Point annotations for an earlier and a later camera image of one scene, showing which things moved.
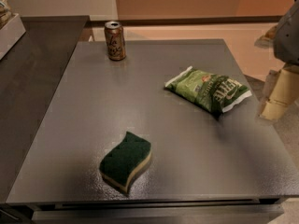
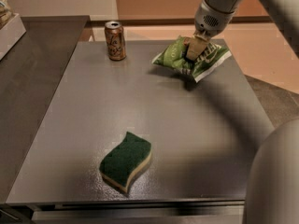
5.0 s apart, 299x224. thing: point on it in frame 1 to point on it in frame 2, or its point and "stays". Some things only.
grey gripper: [289, 36] to [210, 21]
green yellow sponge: [125, 161] stays
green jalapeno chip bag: [218, 92] to [174, 57]
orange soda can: [115, 40] stays
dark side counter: [31, 74] stays
